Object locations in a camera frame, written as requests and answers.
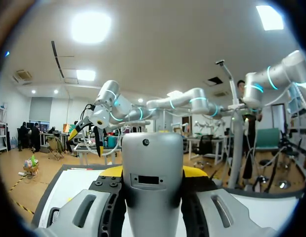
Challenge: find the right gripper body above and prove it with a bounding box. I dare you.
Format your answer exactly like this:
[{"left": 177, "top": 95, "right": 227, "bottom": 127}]
[{"left": 88, "top": 104, "right": 112, "bottom": 130}]

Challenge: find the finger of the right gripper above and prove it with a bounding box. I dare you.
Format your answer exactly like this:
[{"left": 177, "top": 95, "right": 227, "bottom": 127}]
[
  {"left": 68, "top": 118, "right": 91, "bottom": 147},
  {"left": 93, "top": 125, "right": 104, "bottom": 158}
]

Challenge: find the black mesh cup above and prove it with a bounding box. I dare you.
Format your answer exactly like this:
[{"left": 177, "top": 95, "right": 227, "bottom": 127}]
[{"left": 46, "top": 207, "right": 61, "bottom": 227}]

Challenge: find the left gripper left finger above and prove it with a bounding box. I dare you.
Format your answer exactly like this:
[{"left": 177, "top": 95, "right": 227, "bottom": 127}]
[{"left": 34, "top": 165, "right": 126, "bottom": 237}]

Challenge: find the white cable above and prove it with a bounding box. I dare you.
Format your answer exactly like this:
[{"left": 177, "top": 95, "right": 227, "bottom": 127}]
[{"left": 262, "top": 82, "right": 306, "bottom": 113}]

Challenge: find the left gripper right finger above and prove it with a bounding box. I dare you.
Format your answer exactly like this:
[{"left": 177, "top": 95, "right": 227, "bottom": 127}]
[{"left": 181, "top": 165, "right": 277, "bottom": 237}]

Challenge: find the person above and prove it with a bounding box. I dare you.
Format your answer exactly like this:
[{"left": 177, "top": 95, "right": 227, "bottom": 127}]
[
  {"left": 30, "top": 122, "right": 42, "bottom": 153},
  {"left": 18, "top": 121, "right": 31, "bottom": 152},
  {"left": 236, "top": 79, "right": 263, "bottom": 180}
]

